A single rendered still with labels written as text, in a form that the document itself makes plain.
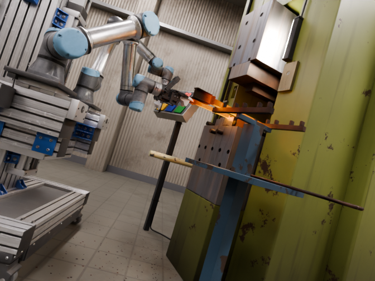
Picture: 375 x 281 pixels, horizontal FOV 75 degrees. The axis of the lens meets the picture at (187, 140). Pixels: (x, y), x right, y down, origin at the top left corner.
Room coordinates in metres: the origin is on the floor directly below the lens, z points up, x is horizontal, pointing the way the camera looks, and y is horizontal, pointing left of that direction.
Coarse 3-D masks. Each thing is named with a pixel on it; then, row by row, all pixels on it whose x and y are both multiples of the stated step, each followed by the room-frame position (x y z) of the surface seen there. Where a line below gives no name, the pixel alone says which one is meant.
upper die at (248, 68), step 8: (240, 64) 1.58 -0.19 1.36; (248, 64) 1.50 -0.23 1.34; (256, 64) 1.51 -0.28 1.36; (232, 72) 1.64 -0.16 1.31; (240, 72) 1.56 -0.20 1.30; (248, 72) 1.49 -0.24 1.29; (256, 72) 1.52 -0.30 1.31; (264, 72) 1.54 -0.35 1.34; (232, 80) 1.66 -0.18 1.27; (240, 80) 1.62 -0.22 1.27; (248, 80) 1.57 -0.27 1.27; (256, 80) 1.54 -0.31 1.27; (264, 80) 1.55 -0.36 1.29; (272, 80) 1.58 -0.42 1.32; (272, 88) 1.59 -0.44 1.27
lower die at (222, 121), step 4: (216, 120) 1.67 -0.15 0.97; (220, 120) 1.61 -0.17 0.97; (224, 120) 1.57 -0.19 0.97; (228, 120) 1.53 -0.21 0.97; (232, 120) 1.49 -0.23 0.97; (236, 120) 1.50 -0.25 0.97; (216, 124) 1.65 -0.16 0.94; (220, 124) 1.60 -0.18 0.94; (224, 124) 1.56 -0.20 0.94; (228, 124) 1.52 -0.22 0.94; (232, 124) 1.49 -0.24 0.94
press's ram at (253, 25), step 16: (272, 0) 1.45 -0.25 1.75; (256, 16) 1.56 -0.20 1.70; (272, 16) 1.45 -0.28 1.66; (288, 16) 1.50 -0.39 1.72; (240, 32) 1.69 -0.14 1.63; (256, 32) 1.51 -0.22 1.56; (272, 32) 1.47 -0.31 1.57; (288, 32) 1.52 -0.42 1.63; (240, 48) 1.64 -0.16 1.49; (256, 48) 1.47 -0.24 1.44; (272, 48) 1.48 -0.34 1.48; (272, 64) 1.50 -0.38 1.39
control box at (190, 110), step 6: (156, 108) 2.04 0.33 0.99; (186, 108) 1.86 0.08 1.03; (192, 108) 1.89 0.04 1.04; (156, 114) 2.06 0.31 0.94; (162, 114) 1.99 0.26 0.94; (168, 114) 1.94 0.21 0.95; (174, 114) 1.88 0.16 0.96; (180, 114) 1.84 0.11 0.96; (186, 114) 1.85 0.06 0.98; (192, 114) 1.90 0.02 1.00; (180, 120) 1.90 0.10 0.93; (186, 120) 1.87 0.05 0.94
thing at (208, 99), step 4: (196, 88) 0.97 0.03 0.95; (196, 92) 0.97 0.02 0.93; (200, 92) 0.98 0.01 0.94; (204, 92) 0.99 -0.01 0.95; (192, 96) 0.98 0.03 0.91; (196, 96) 0.97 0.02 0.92; (200, 96) 0.98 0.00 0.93; (204, 96) 0.99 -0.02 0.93; (208, 96) 1.00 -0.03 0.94; (212, 96) 1.00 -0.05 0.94; (200, 100) 0.98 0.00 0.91; (204, 100) 1.00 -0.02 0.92; (208, 100) 1.01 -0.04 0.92; (212, 100) 1.00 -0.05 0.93; (216, 100) 1.02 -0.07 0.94; (208, 104) 1.01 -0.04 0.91; (212, 104) 1.01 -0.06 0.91; (216, 104) 1.02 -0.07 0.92; (220, 104) 1.04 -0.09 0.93; (248, 116) 1.14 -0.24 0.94
